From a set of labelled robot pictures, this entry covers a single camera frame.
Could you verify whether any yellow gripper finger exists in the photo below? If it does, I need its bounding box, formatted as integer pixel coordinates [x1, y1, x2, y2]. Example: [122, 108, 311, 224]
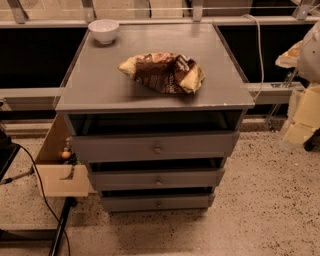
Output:
[275, 41, 303, 68]
[284, 83, 320, 145]

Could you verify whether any grey top drawer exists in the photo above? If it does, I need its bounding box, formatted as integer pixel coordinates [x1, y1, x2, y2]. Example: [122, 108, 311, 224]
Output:
[72, 131, 239, 163]

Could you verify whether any grey drawer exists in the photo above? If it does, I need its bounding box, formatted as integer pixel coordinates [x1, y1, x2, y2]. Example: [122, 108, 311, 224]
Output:
[72, 131, 239, 163]
[101, 193, 215, 212]
[88, 168, 224, 191]

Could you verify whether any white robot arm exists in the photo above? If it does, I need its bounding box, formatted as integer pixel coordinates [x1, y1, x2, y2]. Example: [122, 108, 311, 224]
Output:
[275, 21, 320, 145]

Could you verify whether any grey middle drawer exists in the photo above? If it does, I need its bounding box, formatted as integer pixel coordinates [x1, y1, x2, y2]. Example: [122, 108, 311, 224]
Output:
[88, 168, 224, 191]

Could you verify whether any grey bottom drawer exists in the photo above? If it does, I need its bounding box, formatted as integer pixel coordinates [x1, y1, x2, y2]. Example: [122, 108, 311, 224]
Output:
[101, 193, 215, 212]

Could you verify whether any grey drawer cabinet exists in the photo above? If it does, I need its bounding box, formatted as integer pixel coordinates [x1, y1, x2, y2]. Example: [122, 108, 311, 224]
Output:
[55, 24, 254, 199]

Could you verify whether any wooden open box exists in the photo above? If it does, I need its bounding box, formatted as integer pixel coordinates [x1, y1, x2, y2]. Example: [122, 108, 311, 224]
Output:
[35, 115, 91, 197]

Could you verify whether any brown yellow chip bag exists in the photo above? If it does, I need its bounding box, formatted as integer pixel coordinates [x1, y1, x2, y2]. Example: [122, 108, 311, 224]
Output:
[118, 52, 205, 94]

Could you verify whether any white ceramic bowl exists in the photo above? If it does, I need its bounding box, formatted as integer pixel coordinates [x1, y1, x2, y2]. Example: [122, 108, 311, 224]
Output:
[88, 19, 120, 44]

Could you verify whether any small orange ball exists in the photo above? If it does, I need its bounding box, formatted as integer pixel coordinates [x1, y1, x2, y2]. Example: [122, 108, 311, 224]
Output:
[61, 151, 71, 159]

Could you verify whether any black floor stand bar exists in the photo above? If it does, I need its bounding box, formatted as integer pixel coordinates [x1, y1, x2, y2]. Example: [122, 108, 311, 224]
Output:
[49, 197, 77, 256]

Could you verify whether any black object at left edge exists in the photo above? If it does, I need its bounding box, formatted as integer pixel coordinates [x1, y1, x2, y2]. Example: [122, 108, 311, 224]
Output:
[0, 130, 20, 181]

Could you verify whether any white cable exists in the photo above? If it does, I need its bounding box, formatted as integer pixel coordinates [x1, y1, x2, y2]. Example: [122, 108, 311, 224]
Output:
[242, 13, 266, 103]

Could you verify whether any metal railing frame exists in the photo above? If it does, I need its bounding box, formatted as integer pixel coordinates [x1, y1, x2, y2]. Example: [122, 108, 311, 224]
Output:
[0, 0, 320, 111]

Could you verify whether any black cable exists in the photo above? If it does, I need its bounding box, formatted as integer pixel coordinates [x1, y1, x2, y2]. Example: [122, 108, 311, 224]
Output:
[14, 143, 72, 256]

